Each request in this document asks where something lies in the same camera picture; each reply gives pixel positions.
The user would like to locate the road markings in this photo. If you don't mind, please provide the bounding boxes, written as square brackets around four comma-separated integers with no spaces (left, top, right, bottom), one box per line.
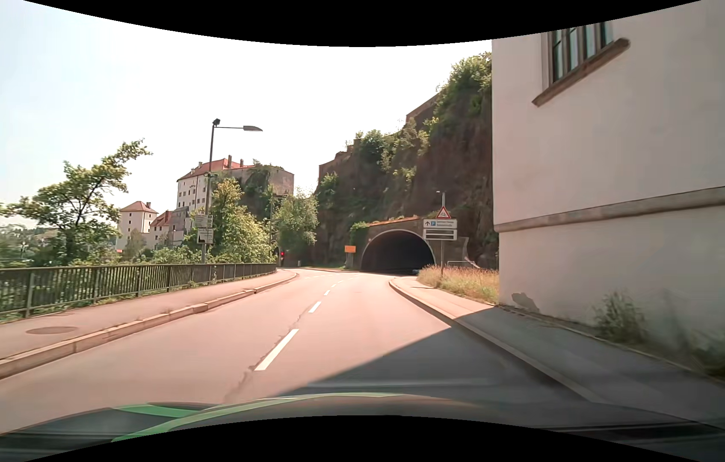
[254,274,350,372]

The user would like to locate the green metal railing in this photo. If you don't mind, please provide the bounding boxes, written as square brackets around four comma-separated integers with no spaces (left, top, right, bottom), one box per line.
[0,263,278,323]

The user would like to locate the row of green trees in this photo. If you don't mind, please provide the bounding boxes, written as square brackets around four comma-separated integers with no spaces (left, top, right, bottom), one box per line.
[0,139,320,270]

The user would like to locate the white direction sign on post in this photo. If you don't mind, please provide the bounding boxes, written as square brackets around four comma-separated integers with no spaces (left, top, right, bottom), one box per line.
[193,213,215,246]

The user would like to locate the low red-roofed building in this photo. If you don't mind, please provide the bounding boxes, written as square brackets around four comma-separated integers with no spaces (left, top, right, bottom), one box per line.
[149,209,193,249]

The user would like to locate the stone tunnel portal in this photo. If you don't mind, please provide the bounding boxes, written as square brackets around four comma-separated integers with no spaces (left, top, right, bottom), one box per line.
[353,217,470,275]

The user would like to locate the dry grass patch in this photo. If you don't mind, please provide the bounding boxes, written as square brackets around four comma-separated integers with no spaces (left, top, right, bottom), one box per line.
[417,265,500,305]

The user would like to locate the green bush at wall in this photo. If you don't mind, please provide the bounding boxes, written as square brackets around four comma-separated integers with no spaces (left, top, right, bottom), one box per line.
[593,292,648,344]

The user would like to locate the large white red-roofed building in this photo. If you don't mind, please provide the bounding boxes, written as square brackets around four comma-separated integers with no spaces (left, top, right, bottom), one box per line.
[175,155,295,216]

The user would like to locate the grey pavement beside building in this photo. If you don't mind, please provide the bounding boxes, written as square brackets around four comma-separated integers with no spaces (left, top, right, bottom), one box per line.
[390,276,725,424]

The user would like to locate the rock cliff with bushes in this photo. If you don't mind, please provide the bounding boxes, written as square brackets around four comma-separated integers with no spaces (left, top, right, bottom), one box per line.
[312,53,499,270]

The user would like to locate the car's own bonnet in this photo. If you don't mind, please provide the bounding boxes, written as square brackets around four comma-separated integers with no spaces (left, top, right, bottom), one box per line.
[0,392,725,462]

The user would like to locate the white plastered building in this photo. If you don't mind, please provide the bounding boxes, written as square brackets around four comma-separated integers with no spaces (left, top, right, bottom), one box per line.
[492,0,725,360]

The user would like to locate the small white red-roofed tower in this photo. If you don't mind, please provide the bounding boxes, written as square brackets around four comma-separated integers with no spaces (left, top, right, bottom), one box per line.
[116,201,159,251]

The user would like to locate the road sign with warning triangle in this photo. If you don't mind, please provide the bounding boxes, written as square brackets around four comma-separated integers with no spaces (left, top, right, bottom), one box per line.
[423,190,459,278]

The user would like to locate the grey asphalt road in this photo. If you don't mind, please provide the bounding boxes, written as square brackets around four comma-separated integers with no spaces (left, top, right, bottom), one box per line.
[0,269,601,450]

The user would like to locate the grey pavement with railing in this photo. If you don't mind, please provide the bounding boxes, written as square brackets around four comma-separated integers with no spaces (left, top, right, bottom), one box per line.
[0,269,299,397]

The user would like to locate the tall street lamp post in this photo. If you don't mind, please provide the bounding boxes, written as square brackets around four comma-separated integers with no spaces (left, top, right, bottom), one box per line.
[201,118,263,264]

